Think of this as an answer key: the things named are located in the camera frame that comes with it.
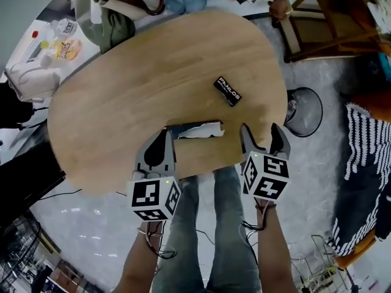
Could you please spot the white appliance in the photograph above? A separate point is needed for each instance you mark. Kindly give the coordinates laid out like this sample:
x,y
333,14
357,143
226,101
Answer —
x,y
32,72

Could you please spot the black box trash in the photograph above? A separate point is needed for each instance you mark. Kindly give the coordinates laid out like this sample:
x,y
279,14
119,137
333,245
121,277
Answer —
x,y
227,91

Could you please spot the clear plastic bag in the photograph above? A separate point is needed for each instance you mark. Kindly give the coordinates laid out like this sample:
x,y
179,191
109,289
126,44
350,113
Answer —
x,y
65,26

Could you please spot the person's right forearm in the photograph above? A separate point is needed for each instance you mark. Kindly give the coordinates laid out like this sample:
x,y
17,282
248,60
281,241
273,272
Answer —
x,y
275,249

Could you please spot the person's left leg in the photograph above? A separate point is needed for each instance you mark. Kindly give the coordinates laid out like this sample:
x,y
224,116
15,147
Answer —
x,y
183,240

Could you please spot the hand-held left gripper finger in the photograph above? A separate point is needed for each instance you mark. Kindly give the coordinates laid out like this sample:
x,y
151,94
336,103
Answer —
x,y
171,151
149,145

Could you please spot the black and white striped blanket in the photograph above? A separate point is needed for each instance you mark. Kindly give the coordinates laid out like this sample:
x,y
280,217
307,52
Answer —
x,y
363,175

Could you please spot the yellow snack bag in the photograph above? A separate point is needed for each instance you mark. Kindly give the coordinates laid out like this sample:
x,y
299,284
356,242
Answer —
x,y
65,49

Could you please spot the person's left forearm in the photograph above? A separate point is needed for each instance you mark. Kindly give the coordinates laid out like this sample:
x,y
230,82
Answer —
x,y
140,261

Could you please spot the green cloth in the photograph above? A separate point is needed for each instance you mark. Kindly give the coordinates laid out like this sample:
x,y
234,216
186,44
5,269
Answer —
x,y
114,30

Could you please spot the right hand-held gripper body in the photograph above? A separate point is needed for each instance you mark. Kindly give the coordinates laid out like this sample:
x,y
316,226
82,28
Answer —
x,y
265,175

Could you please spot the person's leg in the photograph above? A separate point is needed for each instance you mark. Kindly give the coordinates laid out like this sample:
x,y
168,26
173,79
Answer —
x,y
232,224
183,240

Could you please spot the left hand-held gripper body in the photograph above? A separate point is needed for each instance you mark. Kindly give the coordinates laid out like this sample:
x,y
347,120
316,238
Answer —
x,y
152,195

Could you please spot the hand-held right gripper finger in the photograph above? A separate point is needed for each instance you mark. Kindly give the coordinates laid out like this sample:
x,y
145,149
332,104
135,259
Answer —
x,y
279,142
247,139

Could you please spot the orange chair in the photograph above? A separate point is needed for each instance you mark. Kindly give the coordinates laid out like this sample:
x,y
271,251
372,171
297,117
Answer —
x,y
375,102

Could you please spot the wooden frame chair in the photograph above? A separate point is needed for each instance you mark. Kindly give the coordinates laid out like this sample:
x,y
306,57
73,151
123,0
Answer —
x,y
330,26

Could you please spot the torn white paper trash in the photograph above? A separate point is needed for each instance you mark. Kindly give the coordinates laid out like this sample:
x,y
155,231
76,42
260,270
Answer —
x,y
200,130

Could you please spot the person's right leg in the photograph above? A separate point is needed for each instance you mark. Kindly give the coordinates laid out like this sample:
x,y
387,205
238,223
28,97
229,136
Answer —
x,y
232,224

